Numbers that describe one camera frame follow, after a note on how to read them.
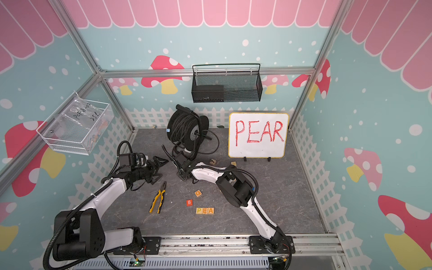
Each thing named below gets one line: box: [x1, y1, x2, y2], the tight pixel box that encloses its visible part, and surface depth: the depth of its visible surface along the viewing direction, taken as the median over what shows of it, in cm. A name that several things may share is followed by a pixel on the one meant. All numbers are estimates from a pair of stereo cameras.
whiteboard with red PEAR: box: [228, 112, 290, 162], surface depth 100 cm
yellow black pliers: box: [148, 181, 167, 214], surface depth 89 cm
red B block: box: [185, 199, 193, 207], surface depth 88 cm
